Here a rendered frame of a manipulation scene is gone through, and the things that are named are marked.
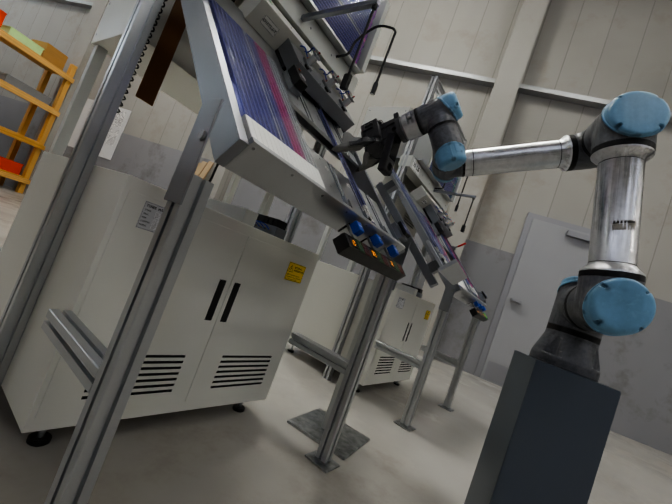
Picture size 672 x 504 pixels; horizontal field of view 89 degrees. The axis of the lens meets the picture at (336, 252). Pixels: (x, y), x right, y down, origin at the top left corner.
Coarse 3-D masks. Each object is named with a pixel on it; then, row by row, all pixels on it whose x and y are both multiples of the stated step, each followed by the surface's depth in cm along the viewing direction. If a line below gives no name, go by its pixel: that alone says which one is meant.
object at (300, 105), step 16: (224, 0) 93; (240, 16) 98; (256, 32) 103; (272, 48) 110; (304, 96) 112; (304, 112) 101; (304, 128) 109; (320, 128) 107; (336, 128) 128; (352, 160) 123
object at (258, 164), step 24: (240, 168) 59; (264, 168) 60; (288, 168) 62; (288, 192) 68; (312, 192) 70; (312, 216) 77; (336, 216) 80; (360, 216) 84; (360, 240) 94; (384, 240) 99
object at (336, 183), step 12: (324, 168) 88; (324, 180) 82; (336, 180) 91; (348, 180) 101; (336, 192) 85; (348, 192) 95; (360, 192) 107; (348, 204) 88; (360, 204) 99; (372, 204) 111; (372, 216) 103; (384, 228) 106
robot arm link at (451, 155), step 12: (432, 132) 90; (444, 132) 87; (456, 132) 88; (432, 144) 90; (444, 144) 87; (456, 144) 86; (432, 156) 95; (444, 156) 87; (456, 156) 86; (444, 168) 90; (456, 168) 91
